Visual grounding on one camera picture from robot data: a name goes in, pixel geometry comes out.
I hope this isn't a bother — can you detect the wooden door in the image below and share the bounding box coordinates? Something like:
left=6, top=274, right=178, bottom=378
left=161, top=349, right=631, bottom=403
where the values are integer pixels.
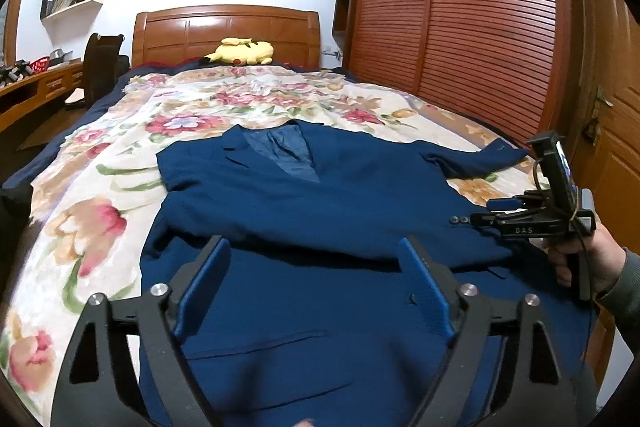
left=570, top=0, right=640, bottom=258

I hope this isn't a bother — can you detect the black equipment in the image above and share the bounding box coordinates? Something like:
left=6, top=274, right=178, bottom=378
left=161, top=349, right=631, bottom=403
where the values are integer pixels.
left=0, top=62, right=32, bottom=84

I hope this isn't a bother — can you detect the wooden slatted wardrobe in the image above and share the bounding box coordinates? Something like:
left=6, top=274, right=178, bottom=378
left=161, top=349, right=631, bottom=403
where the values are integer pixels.
left=331, top=0, right=573, bottom=148

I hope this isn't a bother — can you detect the dark cloth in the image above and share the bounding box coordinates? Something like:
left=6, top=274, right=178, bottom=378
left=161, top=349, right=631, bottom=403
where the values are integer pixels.
left=0, top=184, right=33, bottom=225

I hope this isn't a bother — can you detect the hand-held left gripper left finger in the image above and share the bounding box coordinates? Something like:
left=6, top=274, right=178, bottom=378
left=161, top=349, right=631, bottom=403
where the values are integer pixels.
left=50, top=234, right=233, bottom=427

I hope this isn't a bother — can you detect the yellow plush toy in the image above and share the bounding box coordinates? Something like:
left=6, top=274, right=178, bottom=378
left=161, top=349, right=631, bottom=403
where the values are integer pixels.
left=202, top=37, right=276, bottom=66

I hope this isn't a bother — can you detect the floral blanket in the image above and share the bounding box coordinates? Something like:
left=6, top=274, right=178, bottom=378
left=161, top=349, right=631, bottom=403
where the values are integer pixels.
left=0, top=69, right=551, bottom=427

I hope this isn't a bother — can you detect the person's right hand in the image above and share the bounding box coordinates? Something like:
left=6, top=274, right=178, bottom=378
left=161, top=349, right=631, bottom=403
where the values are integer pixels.
left=542, top=226, right=628, bottom=295

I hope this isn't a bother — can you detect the dark chair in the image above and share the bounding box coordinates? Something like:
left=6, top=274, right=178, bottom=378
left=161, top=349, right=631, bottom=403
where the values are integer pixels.
left=65, top=33, right=131, bottom=110

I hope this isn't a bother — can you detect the wooden desk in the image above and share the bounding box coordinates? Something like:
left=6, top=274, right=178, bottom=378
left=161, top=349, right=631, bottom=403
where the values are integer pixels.
left=0, top=57, right=86, bottom=132

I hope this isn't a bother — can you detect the blue suit jacket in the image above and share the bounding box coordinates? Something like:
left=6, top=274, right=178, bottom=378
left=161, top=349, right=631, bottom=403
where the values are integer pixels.
left=139, top=119, right=601, bottom=427

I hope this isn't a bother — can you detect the wooden bed headboard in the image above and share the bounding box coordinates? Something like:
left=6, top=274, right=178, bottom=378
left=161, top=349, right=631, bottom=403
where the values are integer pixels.
left=131, top=5, right=322, bottom=70

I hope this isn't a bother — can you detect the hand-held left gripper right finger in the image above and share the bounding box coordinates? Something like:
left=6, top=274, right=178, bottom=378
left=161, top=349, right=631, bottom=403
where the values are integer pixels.
left=397, top=236, right=583, bottom=427

